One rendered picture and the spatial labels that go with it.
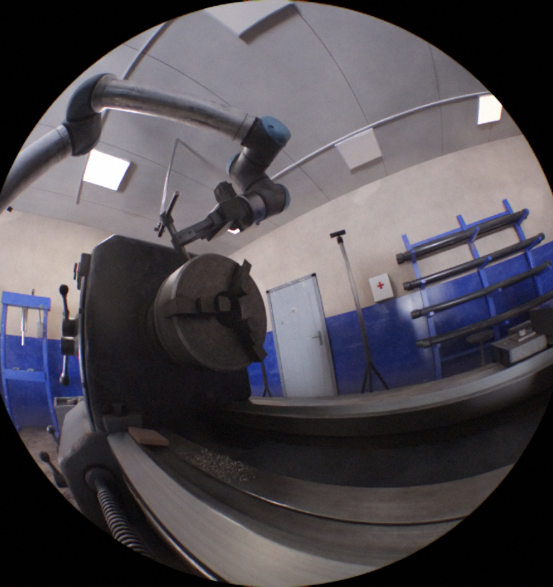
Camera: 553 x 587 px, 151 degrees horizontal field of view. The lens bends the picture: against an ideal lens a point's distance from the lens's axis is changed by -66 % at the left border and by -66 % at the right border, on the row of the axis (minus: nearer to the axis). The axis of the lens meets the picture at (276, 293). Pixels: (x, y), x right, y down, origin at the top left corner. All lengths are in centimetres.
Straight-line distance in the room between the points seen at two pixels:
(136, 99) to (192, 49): 186
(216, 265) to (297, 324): 337
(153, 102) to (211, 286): 47
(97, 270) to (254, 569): 57
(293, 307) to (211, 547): 374
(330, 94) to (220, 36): 134
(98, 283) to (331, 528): 58
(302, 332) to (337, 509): 357
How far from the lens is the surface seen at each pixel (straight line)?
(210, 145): 287
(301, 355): 377
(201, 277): 41
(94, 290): 54
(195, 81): 251
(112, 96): 65
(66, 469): 61
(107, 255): 58
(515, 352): 52
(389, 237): 352
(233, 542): 21
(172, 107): 58
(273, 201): 57
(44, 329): 338
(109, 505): 48
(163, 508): 28
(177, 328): 36
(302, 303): 372
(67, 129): 74
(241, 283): 42
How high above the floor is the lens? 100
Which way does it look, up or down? 15 degrees up
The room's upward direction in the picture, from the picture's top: 10 degrees counter-clockwise
